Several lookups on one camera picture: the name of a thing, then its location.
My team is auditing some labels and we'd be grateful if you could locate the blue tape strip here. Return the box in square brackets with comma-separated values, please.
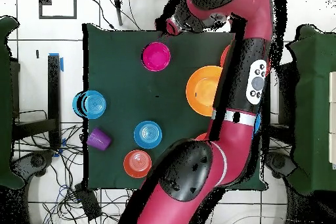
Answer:
[48, 52, 64, 72]

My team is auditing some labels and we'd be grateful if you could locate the large yellow-orange bowl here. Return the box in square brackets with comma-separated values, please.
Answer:
[185, 65, 224, 118]

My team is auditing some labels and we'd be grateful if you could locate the small pink bowl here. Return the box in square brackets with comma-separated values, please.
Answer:
[142, 41, 172, 72]

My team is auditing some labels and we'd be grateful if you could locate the green cloth covered side table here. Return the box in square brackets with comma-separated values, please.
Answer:
[0, 15, 24, 189]
[285, 24, 336, 196]

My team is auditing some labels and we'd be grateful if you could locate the small blue bowl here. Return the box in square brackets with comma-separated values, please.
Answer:
[72, 90, 108, 120]
[133, 120, 163, 150]

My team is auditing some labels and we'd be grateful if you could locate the black power box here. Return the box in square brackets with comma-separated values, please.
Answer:
[73, 183, 102, 221]

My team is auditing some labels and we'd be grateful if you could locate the purple cup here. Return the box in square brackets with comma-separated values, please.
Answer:
[86, 127, 112, 152]

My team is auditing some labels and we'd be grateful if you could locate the large blue bowl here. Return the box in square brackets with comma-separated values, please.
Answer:
[252, 112, 262, 139]

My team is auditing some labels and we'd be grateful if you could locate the dark green table cloth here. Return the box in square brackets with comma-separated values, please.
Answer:
[82, 23, 271, 191]

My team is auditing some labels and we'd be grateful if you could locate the black office chair base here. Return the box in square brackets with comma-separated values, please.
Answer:
[11, 150, 54, 179]
[264, 151, 297, 180]

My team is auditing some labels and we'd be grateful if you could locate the small orange bowl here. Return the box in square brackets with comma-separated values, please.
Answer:
[123, 149, 153, 179]

